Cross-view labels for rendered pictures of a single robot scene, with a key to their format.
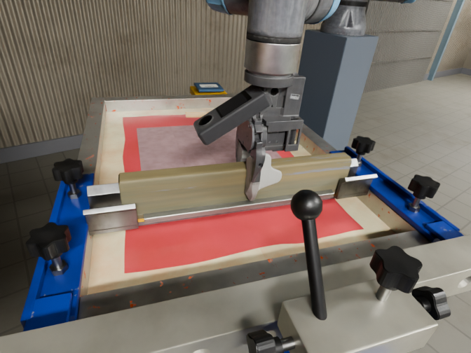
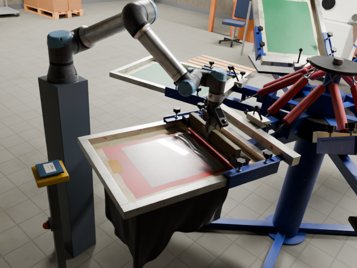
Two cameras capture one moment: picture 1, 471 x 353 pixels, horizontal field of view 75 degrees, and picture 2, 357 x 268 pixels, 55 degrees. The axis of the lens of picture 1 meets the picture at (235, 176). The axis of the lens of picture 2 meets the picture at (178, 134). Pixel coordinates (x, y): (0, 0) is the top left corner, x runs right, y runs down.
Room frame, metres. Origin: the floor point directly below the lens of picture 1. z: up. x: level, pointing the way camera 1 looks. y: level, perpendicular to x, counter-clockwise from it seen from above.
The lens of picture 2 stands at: (0.97, 1.42, 1.88)
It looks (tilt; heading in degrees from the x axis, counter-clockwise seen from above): 30 degrees down; 257
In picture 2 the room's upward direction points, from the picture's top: 5 degrees clockwise
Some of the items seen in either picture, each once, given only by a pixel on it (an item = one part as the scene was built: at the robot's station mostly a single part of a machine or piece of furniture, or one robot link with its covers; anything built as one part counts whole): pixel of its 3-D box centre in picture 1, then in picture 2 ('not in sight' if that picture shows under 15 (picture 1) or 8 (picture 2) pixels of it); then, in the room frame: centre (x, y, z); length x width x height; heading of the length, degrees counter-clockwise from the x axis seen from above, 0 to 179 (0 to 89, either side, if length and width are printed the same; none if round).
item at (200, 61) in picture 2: not in sight; (218, 68); (-0.84, -3.82, 0.05); 1.07 x 0.73 x 0.10; 131
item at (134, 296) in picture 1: (214, 153); (176, 153); (0.65, 0.05, 0.97); 0.79 x 0.58 x 0.04; 20
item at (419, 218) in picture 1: (377, 195); (187, 119); (0.52, -0.29, 0.98); 0.30 x 0.05 x 0.07; 20
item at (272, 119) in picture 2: not in sight; (263, 124); (0.12, -0.14, 1.02); 0.17 x 0.06 x 0.05; 20
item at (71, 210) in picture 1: (72, 240); (251, 171); (0.33, 0.23, 0.98); 0.30 x 0.05 x 0.07; 20
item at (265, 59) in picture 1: (270, 57); (215, 96); (0.46, -0.04, 1.23); 0.08 x 0.08 x 0.05
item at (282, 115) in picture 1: (268, 112); (212, 110); (0.46, -0.04, 1.15); 0.09 x 0.08 x 0.12; 110
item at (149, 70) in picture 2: not in sight; (194, 70); (0.35, -0.89, 1.05); 1.08 x 0.61 x 0.23; 140
